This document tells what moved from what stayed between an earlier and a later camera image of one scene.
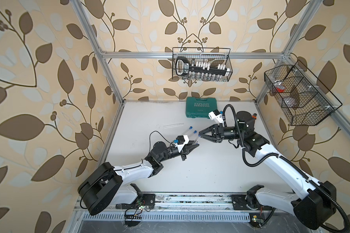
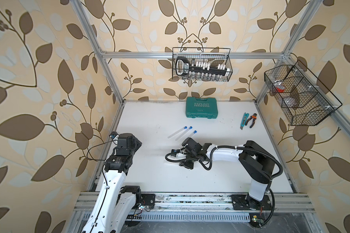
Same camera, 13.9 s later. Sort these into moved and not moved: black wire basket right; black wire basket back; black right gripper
Moved: black right gripper
Not moved: black wire basket right; black wire basket back
